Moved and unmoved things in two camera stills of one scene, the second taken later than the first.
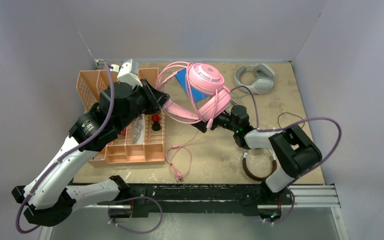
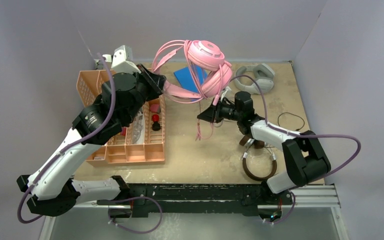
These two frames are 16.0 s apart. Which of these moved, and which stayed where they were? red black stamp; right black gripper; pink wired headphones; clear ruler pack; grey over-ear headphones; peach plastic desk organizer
Moved: pink wired headphones; right black gripper
Stayed: peach plastic desk organizer; clear ruler pack; red black stamp; grey over-ear headphones
